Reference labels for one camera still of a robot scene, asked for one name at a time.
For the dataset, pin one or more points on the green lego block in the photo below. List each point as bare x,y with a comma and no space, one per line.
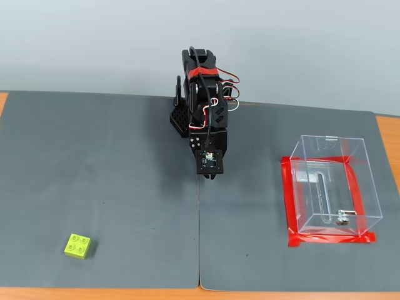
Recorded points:
77,247

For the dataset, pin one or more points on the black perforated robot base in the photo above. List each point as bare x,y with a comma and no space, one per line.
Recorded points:
178,120

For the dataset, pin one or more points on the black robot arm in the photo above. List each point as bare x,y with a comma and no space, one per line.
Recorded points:
187,62

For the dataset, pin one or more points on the transparent acrylic box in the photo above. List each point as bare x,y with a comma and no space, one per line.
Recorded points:
340,193

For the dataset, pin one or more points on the metal box latch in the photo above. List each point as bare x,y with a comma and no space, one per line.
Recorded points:
343,217

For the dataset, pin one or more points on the grey foam mat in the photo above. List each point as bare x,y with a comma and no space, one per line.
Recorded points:
93,175
250,203

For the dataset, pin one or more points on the black table clamp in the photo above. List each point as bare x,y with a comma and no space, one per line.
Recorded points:
178,90
229,90

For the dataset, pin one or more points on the red tape band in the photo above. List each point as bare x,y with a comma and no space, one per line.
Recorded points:
211,72

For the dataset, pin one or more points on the red tape strip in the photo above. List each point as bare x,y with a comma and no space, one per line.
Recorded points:
312,158
356,193
328,240
289,200

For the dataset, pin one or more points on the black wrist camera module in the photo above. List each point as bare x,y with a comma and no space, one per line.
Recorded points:
210,162

